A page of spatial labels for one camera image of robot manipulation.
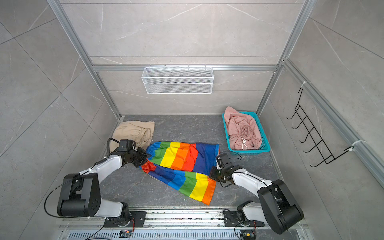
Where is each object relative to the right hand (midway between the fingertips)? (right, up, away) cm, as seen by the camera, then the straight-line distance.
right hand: (209, 173), depth 89 cm
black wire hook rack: (+47, +25, -20) cm, 57 cm away
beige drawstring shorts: (-48, +25, +15) cm, 56 cm away
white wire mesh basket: (-21, +60, +12) cm, 65 cm away
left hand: (-36, +13, +2) cm, 39 cm away
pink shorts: (+26, +23, +14) cm, 38 cm away
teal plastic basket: (+36, +16, +3) cm, 39 cm away
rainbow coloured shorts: (-15, +4, +2) cm, 16 cm away
